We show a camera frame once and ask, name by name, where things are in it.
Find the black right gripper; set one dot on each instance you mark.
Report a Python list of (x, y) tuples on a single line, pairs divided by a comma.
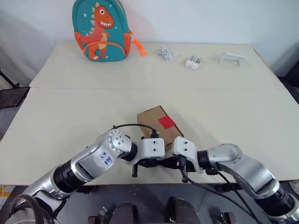
[(190, 166)]

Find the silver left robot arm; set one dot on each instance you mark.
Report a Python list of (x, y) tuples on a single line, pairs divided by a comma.
[(93, 158)]

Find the red tape patch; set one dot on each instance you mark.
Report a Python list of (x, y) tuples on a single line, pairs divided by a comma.
[(166, 121)]

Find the teal dinosaur backpack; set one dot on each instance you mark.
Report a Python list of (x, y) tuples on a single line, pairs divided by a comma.
[(100, 35)]

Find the dark rounded shape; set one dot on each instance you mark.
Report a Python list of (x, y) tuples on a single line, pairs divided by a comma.
[(125, 213), (181, 211)]

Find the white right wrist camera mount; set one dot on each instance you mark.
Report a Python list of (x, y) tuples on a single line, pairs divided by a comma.
[(184, 147)]

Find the clear acrylic stand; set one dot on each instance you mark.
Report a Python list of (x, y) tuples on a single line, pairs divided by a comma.
[(233, 57)]

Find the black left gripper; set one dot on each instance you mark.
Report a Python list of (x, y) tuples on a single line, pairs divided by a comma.
[(146, 163)]

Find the clear bag of white beads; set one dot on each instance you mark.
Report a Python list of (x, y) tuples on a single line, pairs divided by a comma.
[(166, 53)]

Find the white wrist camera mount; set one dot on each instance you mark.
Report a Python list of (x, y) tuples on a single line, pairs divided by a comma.
[(153, 148), (184, 147)]

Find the brown cardboard box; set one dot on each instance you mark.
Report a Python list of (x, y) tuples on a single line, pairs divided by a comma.
[(151, 119)]

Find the black stand with tray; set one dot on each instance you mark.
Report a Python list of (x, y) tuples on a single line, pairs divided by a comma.
[(12, 95)]

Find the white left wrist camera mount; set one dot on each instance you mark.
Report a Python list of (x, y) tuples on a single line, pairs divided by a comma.
[(153, 148)]

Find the small white open box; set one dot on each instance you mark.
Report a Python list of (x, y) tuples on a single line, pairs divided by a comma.
[(193, 63)]

